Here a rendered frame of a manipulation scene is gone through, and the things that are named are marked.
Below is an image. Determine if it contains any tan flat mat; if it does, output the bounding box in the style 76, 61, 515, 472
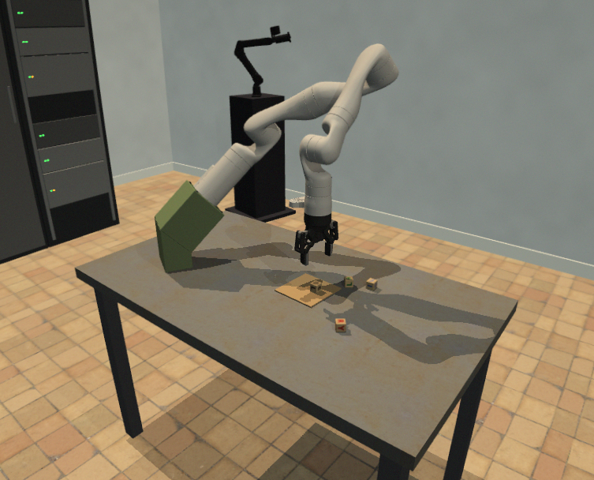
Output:
275, 273, 341, 308

